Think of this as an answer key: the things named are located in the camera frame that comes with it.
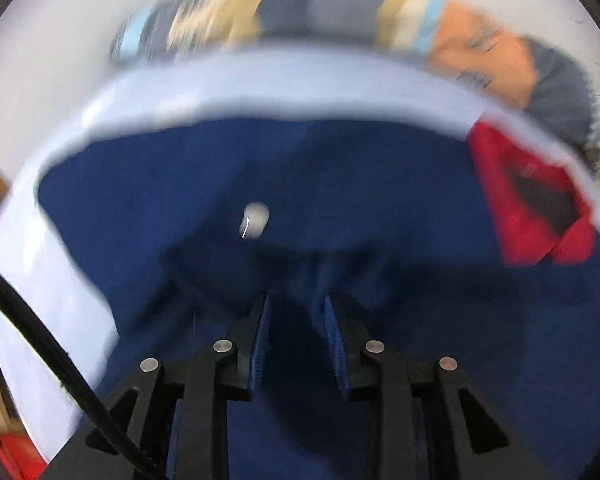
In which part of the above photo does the light blue cloud-print bed sheet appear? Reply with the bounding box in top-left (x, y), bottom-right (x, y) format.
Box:
top-left (0, 45), bottom-right (600, 466)

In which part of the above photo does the black cable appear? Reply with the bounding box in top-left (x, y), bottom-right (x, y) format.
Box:
top-left (0, 260), bottom-right (168, 480)

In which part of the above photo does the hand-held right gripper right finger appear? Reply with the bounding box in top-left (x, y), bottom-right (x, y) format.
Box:
top-left (324, 294), bottom-right (556, 480)

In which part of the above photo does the navy blue work jacket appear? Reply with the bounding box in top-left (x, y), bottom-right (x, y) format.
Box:
top-left (35, 117), bottom-right (600, 480)

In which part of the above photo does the patchwork blanket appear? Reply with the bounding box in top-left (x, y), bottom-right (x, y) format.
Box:
top-left (110, 0), bottom-right (600, 186)

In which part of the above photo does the red cloth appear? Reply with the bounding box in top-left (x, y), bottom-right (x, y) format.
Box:
top-left (467, 117), bottom-right (597, 267)

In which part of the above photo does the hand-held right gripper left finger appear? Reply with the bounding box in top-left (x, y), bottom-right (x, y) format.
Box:
top-left (40, 294), bottom-right (273, 480)

